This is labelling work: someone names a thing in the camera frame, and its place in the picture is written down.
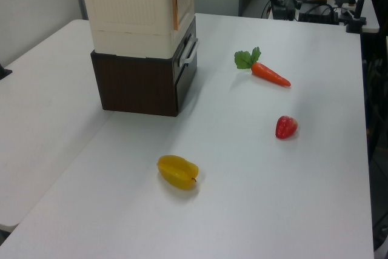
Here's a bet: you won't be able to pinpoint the cream cabinet door orange handle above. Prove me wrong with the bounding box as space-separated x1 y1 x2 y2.
170 0 195 43

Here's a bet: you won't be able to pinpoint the cream plastic cabinet box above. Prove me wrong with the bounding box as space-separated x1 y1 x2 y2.
78 0 195 59

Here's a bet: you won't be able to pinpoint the black flat equipment box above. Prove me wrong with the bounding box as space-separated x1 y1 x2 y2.
298 2 339 25

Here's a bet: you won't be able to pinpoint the orange toy carrot green leaves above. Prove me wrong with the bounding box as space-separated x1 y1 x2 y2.
233 46 292 88

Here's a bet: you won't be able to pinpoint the black table clamp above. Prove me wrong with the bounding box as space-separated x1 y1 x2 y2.
345 15 367 34

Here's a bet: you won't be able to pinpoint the red toy strawberry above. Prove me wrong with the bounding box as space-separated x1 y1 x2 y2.
275 115 299 140

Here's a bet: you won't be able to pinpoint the dark brown wooden drawer unit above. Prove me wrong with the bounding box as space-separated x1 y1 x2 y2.
90 18 198 118

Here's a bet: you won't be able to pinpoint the yellow toy starfruit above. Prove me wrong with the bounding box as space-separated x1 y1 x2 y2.
156 155 199 191

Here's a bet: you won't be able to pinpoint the black electronic device with cables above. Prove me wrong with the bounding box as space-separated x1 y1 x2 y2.
261 0 298 22

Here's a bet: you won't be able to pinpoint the dark drawer with white handle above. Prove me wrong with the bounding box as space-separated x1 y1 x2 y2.
172 27 200 112

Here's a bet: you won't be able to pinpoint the black mount bracket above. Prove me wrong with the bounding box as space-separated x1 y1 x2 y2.
0 62 13 81

